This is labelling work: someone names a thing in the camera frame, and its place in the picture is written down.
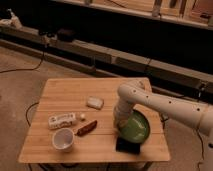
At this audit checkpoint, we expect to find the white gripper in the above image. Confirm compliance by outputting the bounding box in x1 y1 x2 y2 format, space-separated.
113 99 134 132

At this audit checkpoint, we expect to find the green ceramic bowl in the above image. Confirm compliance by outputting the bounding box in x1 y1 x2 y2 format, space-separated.
118 110 150 144

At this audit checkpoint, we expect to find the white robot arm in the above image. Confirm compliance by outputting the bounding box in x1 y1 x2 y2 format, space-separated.
114 80 213 136

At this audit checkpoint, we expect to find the black rectangular sponge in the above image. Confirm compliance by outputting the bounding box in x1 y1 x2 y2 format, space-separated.
116 137 140 154

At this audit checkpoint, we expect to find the white soap bar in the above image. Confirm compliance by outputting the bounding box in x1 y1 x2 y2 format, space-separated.
86 97 104 110

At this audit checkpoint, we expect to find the brown red sausage toy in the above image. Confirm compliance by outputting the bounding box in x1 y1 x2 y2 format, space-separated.
76 121 97 136

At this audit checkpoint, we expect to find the wooden table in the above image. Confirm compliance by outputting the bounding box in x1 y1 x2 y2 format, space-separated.
19 78 170 163

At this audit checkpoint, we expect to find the white patterned box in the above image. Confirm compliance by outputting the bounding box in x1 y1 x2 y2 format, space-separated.
48 113 77 129

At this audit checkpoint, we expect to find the black device on ledge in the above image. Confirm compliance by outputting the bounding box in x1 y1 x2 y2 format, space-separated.
57 29 75 42

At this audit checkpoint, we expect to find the white spray bottle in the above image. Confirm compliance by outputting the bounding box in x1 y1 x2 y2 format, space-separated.
8 9 22 29

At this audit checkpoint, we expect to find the black floor cable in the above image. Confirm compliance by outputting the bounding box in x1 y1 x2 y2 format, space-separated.
0 49 47 75

